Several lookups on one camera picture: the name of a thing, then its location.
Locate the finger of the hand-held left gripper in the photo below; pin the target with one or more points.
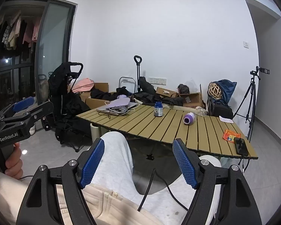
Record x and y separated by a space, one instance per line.
23 104
41 110

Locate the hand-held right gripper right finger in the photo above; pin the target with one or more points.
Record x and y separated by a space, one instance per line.
185 166

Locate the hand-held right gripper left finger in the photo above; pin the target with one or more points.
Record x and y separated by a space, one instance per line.
92 165

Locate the purple bottle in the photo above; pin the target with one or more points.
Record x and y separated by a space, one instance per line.
189 118

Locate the person's left forearm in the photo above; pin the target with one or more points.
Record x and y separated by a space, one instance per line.
7 192

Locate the person's left hand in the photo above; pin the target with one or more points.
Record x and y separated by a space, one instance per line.
14 163

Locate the grey sweatpants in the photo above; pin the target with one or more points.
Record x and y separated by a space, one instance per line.
114 164

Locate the black stroller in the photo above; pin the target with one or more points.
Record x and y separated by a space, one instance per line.
65 100

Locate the beige hoodie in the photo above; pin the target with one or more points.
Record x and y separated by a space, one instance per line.
103 201

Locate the slatted folding table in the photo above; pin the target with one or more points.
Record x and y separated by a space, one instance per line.
168 131

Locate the pink bag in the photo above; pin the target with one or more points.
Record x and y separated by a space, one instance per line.
83 85

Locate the orange snack packet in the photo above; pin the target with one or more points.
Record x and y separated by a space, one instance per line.
230 135

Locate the clear plastic bottle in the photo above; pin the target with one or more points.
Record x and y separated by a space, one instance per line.
201 111

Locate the open cardboard box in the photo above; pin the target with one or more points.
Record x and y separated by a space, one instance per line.
192 98
97 96

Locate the silver laptop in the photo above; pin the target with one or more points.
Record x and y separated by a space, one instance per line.
112 109

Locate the black smartphone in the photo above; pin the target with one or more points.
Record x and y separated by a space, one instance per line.
241 146

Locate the sliding glass door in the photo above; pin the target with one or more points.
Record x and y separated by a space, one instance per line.
52 49

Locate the white paper tissue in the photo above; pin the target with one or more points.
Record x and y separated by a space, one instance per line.
226 119

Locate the blue-lidded jar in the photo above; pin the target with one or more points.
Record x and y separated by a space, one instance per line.
158 109

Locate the black backpack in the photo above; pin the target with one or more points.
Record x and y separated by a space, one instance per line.
221 110

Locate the lilac cloth pouch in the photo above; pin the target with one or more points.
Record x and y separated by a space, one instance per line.
119 102

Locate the hanging clothes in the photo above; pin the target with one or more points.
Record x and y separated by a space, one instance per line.
16 31

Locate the flat cardboard box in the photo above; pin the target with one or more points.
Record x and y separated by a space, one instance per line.
166 91

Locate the pile of black clothes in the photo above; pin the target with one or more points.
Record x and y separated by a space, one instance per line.
152 96

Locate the brown patterned bag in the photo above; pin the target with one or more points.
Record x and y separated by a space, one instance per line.
183 88

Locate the woven bamboo ball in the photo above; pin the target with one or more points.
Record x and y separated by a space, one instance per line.
214 91

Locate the blue bag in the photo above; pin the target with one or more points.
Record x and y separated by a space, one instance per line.
226 89

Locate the black tripod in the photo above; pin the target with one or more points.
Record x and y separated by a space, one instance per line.
249 105

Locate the white wall socket strip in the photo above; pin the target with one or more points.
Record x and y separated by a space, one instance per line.
157 80

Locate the small black camera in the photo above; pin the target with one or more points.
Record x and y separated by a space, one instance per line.
261 70

